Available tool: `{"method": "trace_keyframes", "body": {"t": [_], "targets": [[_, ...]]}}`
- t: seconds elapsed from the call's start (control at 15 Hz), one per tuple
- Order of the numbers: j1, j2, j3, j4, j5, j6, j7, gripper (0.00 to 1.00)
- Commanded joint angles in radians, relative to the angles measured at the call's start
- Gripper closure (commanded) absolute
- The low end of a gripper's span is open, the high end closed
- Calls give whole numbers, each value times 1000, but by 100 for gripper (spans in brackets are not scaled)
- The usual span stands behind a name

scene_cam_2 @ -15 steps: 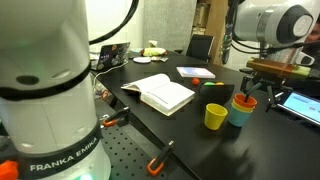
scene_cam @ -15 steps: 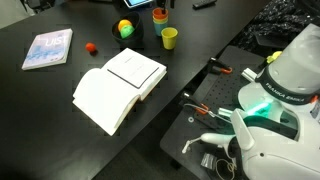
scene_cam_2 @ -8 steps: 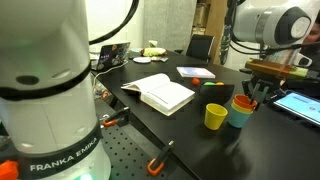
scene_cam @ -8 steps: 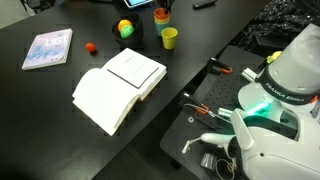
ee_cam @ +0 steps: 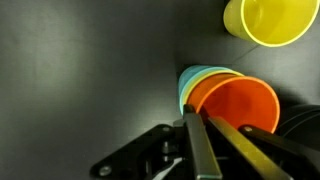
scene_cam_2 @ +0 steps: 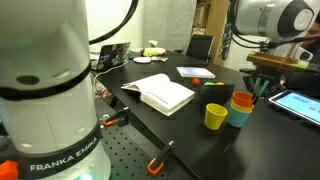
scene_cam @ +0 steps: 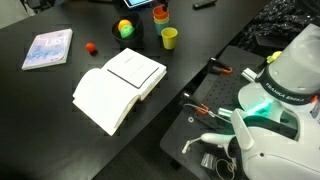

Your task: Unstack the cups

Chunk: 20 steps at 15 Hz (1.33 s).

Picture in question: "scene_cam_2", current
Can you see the small red ball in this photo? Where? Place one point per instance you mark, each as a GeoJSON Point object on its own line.
{"type": "Point", "coordinates": [195, 81]}

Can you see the orange plastic cup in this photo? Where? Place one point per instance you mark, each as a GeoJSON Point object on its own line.
{"type": "Point", "coordinates": [242, 99]}

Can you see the black office chair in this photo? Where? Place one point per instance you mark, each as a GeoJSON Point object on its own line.
{"type": "Point", "coordinates": [200, 47]}

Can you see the brown wrist mount plate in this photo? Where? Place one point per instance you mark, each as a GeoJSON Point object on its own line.
{"type": "Point", "coordinates": [273, 61]}

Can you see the white plate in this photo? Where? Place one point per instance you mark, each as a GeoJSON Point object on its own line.
{"type": "Point", "coordinates": [142, 60]}

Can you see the laptop with stickers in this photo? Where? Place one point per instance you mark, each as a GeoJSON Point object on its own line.
{"type": "Point", "coordinates": [111, 55]}

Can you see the tablet with lit screen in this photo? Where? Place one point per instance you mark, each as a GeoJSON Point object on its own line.
{"type": "Point", "coordinates": [296, 105]}

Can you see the orange yellow ball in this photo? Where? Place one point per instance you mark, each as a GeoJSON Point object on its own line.
{"type": "Point", "coordinates": [219, 83]}

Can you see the black orange bar clamp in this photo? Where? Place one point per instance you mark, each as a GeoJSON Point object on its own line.
{"type": "Point", "coordinates": [115, 117]}
{"type": "Point", "coordinates": [160, 158]}

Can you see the closed light blue book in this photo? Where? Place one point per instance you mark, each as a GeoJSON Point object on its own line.
{"type": "Point", "coordinates": [196, 72]}

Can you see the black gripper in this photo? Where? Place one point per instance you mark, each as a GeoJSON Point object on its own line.
{"type": "Point", "coordinates": [268, 76]}

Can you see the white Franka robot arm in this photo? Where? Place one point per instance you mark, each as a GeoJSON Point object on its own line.
{"type": "Point", "coordinates": [43, 110]}

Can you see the teal plastic cup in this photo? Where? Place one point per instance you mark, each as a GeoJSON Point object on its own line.
{"type": "Point", "coordinates": [237, 120]}

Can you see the yellow plastic cup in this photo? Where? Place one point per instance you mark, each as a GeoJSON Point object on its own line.
{"type": "Point", "coordinates": [215, 118]}
{"type": "Point", "coordinates": [240, 109]}

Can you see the grey partition panel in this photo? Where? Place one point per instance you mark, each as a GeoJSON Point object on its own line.
{"type": "Point", "coordinates": [170, 23]}

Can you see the black bowl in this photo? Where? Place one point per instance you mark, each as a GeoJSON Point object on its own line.
{"type": "Point", "coordinates": [215, 95]}

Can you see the green ball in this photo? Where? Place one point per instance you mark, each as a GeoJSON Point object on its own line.
{"type": "Point", "coordinates": [209, 83]}

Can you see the wooden shelf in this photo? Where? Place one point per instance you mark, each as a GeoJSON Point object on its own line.
{"type": "Point", "coordinates": [217, 26]}

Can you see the yellow green plush toy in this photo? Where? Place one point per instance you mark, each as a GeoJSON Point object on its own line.
{"type": "Point", "coordinates": [153, 51]}

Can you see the open white book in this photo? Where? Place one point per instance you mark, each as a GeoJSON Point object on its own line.
{"type": "Point", "coordinates": [166, 95]}

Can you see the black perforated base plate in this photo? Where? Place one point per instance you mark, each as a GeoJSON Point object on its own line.
{"type": "Point", "coordinates": [130, 156]}

